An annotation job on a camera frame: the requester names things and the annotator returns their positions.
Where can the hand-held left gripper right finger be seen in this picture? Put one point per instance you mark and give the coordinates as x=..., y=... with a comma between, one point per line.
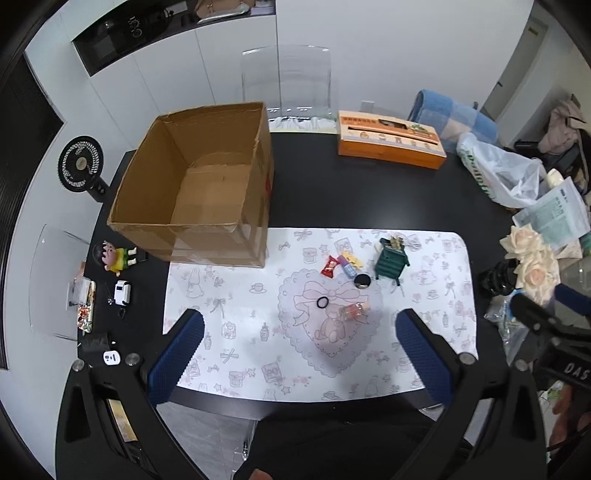
x=422, y=360

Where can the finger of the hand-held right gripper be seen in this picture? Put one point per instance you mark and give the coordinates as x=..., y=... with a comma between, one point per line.
x=531, y=310
x=572, y=299

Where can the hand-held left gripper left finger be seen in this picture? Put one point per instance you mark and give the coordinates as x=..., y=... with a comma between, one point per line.
x=178, y=357

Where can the small glass bottle pink cap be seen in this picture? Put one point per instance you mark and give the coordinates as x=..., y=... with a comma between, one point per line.
x=353, y=310

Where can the green miniature stool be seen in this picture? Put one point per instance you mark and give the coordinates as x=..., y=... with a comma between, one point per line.
x=391, y=264

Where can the small purple bottle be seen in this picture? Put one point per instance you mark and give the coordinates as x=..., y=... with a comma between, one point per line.
x=348, y=268

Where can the gold binder clip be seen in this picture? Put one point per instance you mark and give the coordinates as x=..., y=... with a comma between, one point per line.
x=397, y=242

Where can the red candy packet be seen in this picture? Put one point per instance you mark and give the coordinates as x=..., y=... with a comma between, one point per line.
x=330, y=266

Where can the brown cardboard box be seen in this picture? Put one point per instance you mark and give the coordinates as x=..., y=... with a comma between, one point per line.
x=212, y=184

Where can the clear plastic bottle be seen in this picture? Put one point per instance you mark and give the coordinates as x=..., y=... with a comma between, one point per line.
x=577, y=272

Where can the clear plastic wrapper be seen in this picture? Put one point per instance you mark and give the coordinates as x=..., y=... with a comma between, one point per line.
x=501, y=318

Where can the cream artificial roses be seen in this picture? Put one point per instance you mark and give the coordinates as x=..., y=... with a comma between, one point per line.
x=531, y=258

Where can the white power adapter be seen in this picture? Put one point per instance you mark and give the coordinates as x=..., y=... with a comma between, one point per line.
x=111, y=357

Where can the white printed table mat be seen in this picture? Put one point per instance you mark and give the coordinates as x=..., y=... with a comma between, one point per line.
x=240, y=323

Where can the small black clip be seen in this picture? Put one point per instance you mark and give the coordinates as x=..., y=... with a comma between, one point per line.
x=121, y=314

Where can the black folded pouch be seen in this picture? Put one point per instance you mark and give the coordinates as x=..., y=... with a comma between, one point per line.
x=99, y=344

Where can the small white device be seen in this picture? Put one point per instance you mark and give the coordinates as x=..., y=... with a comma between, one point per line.
x=122, y=292

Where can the printed paper leaflet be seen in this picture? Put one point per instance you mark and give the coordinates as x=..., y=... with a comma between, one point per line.
x=554, y=212

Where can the black round disc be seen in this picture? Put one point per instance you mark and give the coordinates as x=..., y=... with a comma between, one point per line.
x=362, y=280

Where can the patterned phone case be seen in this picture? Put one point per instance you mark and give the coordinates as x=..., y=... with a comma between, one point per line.
x=85, y=304

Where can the person's dark clothing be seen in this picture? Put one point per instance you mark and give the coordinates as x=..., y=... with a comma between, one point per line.
x=341, y=447

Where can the cartoon boy figurine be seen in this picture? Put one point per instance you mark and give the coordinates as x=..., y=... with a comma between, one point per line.
x=113, y=257

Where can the white plastic bag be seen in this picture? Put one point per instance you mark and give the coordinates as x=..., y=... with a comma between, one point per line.
x=503, y=170

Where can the clear acrylic chair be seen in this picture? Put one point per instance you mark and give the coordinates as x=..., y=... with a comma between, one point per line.
x=286, y=78
x=51, y=286

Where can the pile of clothes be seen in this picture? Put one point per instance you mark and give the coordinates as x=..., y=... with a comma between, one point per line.
x=563, y=127

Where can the blue checked towel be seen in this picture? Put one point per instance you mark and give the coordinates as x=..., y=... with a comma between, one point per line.
x=457, y=117

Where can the black desk fan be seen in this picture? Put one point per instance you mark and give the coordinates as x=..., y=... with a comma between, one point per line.
x=79, y=164

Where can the orange printed box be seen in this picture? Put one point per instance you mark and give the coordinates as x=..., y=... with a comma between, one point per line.
x=388, y=141

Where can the white door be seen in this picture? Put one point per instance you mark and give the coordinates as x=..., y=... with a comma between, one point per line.
x=517, y=69

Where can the white frilled seat cushion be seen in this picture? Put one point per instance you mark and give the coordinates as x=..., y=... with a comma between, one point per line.
x=302, y=124

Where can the tan bag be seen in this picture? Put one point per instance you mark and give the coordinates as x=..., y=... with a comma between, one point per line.
x=221, y=8

